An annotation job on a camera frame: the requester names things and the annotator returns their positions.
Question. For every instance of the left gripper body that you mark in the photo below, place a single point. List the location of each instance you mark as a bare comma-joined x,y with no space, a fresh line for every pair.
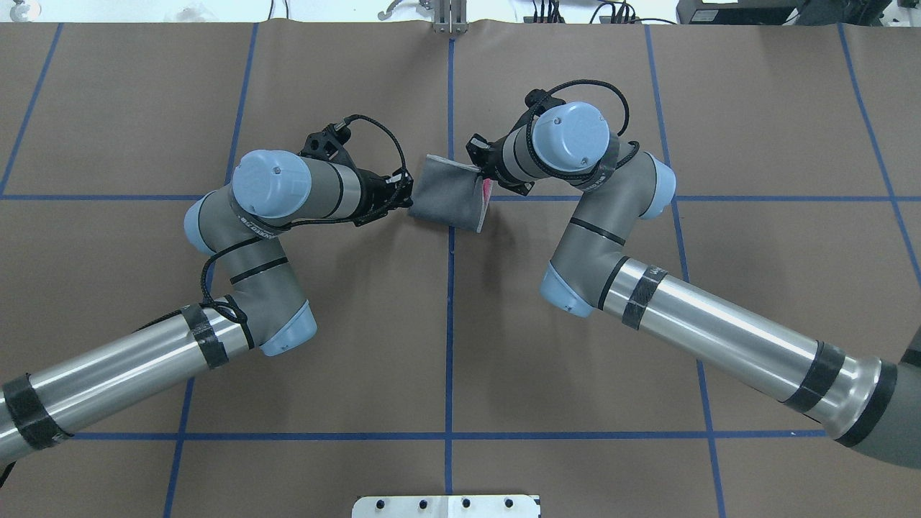
372,194

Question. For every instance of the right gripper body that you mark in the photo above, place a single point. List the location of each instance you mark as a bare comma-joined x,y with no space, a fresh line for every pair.
488,160

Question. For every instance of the pink and grey towel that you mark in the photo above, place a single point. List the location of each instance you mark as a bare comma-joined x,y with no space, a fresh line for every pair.
452,194

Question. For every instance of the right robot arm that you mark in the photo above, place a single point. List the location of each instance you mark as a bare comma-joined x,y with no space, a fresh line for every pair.
868,404

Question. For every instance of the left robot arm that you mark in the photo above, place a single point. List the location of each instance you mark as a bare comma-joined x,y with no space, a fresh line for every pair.
249,296

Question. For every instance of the black power adapter box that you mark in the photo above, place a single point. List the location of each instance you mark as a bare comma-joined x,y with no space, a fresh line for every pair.
769,13

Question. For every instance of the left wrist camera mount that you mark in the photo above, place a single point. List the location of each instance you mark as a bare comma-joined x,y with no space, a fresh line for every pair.
328,145

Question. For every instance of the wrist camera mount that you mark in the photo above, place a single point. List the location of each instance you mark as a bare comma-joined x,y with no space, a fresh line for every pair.
539,101
328,145

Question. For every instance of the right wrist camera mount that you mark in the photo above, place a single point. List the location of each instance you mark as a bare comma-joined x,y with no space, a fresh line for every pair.
539,101

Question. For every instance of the aluminium frame post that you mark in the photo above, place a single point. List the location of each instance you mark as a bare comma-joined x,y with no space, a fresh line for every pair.
449,16

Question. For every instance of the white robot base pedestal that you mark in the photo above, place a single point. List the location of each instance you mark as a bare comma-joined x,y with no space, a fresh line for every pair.
470,505

